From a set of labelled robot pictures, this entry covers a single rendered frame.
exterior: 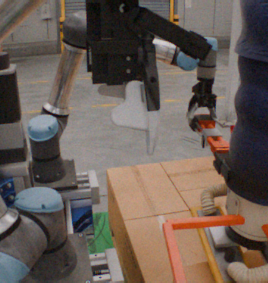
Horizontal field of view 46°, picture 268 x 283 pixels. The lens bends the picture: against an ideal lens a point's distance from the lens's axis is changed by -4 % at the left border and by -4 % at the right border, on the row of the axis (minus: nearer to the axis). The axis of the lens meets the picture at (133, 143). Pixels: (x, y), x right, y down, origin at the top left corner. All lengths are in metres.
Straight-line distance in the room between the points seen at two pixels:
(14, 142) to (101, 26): 0.63
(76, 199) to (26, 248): 0.67
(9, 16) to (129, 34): 0.29
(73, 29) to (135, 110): 0.75
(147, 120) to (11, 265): 0.43
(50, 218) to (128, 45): 0.50
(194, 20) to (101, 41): 10.94
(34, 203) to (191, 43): 0.51
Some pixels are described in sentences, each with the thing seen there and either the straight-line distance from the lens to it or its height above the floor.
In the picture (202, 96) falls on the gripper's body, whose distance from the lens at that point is 1.30.
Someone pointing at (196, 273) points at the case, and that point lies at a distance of 1.04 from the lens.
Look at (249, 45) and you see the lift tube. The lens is 0.68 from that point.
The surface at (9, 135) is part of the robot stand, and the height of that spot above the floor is 1.34.
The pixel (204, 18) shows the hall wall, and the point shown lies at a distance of 11.47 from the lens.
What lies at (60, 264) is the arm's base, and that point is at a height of 1.08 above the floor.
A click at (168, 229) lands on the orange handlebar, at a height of 1.22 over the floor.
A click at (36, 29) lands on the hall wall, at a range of 10.42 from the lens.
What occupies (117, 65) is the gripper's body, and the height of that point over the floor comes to 1.63.
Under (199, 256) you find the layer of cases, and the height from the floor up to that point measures 0.54.
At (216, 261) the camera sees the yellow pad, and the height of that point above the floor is 1.10.
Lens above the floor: 1.71
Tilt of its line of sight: 26 degrees down
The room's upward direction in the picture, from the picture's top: straight up
